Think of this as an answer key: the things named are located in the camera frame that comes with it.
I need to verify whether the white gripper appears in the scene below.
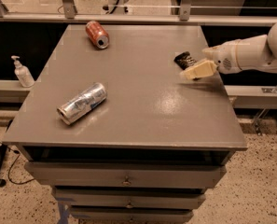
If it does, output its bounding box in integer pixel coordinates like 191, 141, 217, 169
180, 40, 242, 80

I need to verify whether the black rxbar chocolate wrapper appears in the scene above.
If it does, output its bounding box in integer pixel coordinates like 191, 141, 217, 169
173, 51, 197, 70

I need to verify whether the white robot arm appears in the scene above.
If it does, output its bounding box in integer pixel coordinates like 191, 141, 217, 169
180, 23, 277, 80

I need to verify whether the silver redbull can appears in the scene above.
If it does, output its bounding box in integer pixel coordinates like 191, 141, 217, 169
57, 83, 107, 125

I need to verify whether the orange soda can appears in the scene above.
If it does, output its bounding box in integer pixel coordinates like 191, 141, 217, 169
85, 21, 109, 49

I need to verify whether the grey drawer cabinet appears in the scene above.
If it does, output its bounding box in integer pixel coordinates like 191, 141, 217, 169
2, 23, 248, 224

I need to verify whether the middle grey drawer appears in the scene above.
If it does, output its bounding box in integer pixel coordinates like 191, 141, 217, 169
52, 188, 205, 209

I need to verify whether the grey drawer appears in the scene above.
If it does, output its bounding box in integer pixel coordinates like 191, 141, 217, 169
52, 188, 205, 209
25, 161, 226, 189
70, 207, 193, 224

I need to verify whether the white pump sanitizer bottle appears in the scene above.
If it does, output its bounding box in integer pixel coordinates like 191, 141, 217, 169
11, 55, 35, 88

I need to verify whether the top grey drawer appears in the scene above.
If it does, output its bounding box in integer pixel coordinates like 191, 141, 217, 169
25, 161, 226, 189

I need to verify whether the bottom grey drawer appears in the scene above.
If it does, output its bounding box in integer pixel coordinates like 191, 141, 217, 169
70, 207, 193, 224

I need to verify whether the metal railing frame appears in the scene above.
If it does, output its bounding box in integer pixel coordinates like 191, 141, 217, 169
0, 0, 277, 26

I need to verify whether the black floor cable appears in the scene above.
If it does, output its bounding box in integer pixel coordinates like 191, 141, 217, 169
0, 133, 35, 186

